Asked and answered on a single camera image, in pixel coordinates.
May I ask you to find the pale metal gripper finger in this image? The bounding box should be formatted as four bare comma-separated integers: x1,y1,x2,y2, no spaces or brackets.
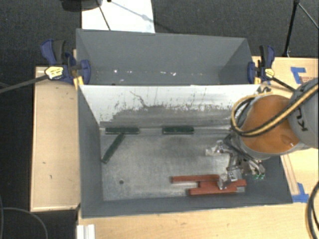
205,140,225,157
217,171,240,191

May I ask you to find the red-brown flat block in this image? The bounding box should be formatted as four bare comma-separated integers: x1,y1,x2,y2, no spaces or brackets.
170,174,221,184
197,179,248,189
186,186,239,197

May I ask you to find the dark green flat block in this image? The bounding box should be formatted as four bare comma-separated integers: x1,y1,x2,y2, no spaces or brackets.
105,126,140,135
100,132,126,164
161,125,195,135

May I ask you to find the grey metal bin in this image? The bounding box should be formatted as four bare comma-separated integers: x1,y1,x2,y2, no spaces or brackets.
75,28,294,219

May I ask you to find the pale wood board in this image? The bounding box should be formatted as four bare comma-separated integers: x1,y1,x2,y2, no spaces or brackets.
30,66,82,213

